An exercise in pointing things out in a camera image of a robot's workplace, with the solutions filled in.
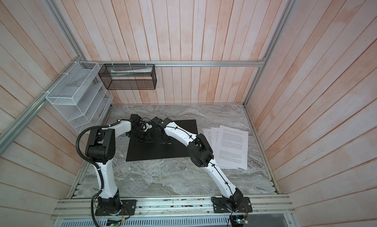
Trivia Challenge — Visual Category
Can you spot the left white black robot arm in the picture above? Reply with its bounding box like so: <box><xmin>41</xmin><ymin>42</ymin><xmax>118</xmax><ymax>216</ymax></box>
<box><xmin>85</xmin><ymin>114</ymin><xmax>152</xmax><ymax>215</ymax></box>

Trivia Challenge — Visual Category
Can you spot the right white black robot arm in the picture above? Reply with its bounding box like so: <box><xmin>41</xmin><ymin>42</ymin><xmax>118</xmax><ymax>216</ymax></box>
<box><xmin>152</xmin><ymin>117</ymin><xmax>243</xmax><ymax>212</ymax></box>

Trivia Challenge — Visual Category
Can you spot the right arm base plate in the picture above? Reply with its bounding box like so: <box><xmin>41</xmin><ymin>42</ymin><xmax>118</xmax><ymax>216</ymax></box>
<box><xmin>211</xmin><ymin>197</ymin><xmax>253</xmax><ymax>213</ymax></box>

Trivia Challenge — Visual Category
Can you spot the horizontal aluminium wall bar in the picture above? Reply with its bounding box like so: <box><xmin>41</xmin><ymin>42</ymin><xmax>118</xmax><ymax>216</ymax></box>
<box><xmin>94</xmin><ymin>60</ymin><xmax>264</xmax><ymax>67</ymax></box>

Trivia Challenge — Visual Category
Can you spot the top printed paper sheet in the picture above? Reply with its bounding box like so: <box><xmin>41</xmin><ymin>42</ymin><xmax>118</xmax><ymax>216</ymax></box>
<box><xmin>213</xmin><ymin>126</ymin><xmax>248</xmax><ymax>170</ymax></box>

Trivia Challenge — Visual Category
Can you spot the white folder black inside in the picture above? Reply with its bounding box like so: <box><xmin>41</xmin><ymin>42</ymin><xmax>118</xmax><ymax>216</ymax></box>
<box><xmin>126</xmin><ymin>118</ymin><xmax>189</xmax><ymax>161</ymax></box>

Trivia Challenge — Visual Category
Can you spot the printed paper sheet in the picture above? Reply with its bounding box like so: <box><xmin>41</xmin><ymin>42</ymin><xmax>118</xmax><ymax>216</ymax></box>
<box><xmin>211</xmin><ymin>128</ymin><xmax>220</xmax><ymax>146</ymax></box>
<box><xmin>203</xmin><ymin>129</ymin><xmax>212</xmax><ymax>139</ymax></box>
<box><xmin>213</xmin><ymin>126</ymin><xmax>248</xmax><ymax>170</ymax></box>

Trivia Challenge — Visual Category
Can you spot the left green circuit board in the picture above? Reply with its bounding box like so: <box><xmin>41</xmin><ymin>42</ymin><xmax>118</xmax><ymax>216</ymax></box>
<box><xmin>106</xmin><ymin>219</ymin><xmax>123</xmax><ymax>227</ymax></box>

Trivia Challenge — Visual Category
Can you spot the aluminium front rail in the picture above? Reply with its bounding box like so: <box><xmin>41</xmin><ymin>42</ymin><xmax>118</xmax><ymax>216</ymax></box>
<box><xmin>51</xmin><ymin>195</ymin><xmax>295</xmax><ymax>219</ymax></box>

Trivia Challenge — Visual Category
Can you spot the bottom printed paper sheet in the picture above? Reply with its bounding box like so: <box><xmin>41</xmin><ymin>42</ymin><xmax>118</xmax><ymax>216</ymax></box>
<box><xmin>203</xmin><ymin>129</ymin><xmax>212</xmax><ymax>139</ymax></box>

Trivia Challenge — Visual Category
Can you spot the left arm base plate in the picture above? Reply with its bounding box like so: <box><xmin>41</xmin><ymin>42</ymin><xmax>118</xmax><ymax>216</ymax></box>
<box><xmin>94</xmin><ymin>199</ymin><xmax>137</xmax><ymax>217</ymax></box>

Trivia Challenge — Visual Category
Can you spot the black corrugated cable conduit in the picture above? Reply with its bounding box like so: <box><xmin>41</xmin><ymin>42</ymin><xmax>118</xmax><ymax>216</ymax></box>
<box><xmin>76</xmin><ymin>123</ymin><xmax>118</xmax><ymax>227</ymax></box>

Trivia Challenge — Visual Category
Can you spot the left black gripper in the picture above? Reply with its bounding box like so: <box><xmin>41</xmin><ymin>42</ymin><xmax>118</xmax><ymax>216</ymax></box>
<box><xmin>126</xmin><ymin>128</ymin><xmax>156</xmax><ymax>143</ymax></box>

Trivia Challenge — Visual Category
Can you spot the middle printed paper sheet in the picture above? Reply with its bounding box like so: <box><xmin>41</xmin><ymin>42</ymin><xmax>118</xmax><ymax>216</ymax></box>
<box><xmin>211</xmin><ymin>128</ymin><xmax>220</xmax><ymax>146</ymax></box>

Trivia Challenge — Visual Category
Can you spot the paper inside black basket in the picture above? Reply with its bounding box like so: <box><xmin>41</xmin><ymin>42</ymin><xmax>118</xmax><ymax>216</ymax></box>
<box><xmin>110</xmin><ymin>67</ymin><xmax>153</xmax><ymax>77</ymax></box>

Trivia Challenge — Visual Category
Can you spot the right green circuit board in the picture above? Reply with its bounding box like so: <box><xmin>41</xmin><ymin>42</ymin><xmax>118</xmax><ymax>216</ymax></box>
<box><xmin>229</xmin><ymin>215</ymin><xmax>248</xmax><ymax>227</ymax></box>

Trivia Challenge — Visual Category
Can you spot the black mesh basket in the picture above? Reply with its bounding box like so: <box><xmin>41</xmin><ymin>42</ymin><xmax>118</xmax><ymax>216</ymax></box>
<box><xmin>99</xmin><ymin>64</ymin><xmax>157</xmax><ymax>90</ymax></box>

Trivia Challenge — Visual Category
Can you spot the green circuit board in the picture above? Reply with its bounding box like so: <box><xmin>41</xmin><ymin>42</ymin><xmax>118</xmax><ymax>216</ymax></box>
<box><xmin>106</xmin><ymin>219</ymin><xmax>123</xmax><ymax>227</ymax></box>
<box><xmin>229</xmin><ymin>215</ymin><xmax>248</xmax><ymax>227</ymax></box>

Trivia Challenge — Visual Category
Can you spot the white wire mesh organizer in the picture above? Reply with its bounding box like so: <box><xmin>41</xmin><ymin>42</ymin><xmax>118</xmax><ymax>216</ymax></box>
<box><xmin>46</xmin><ymin>62</ymin><xmax>113</xmax><ymax>133</ymax></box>

